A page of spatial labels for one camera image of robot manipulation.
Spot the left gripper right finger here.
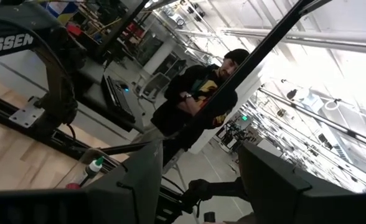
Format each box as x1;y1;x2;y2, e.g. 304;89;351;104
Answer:
237;143;366;224

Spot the clear plastic bin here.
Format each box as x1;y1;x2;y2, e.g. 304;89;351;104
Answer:
54;146;131;190

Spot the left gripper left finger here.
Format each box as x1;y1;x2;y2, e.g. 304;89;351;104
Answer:
0;140;164;224

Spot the backlit keyboard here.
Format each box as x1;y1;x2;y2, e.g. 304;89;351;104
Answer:
101;74;138;124

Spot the blue box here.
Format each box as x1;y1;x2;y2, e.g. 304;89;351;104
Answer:
41;1;80;26

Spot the black aluminium table frame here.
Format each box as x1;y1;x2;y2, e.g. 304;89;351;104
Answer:
0;0;333;175

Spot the white chair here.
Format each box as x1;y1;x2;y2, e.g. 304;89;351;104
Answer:
138;72;173;102

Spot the person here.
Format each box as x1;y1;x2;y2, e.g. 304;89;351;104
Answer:
132;48;251;147

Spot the black stand pole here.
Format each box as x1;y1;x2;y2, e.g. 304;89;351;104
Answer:
94;0;149;62

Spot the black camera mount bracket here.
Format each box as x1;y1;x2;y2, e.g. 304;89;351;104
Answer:
156;177;249;224

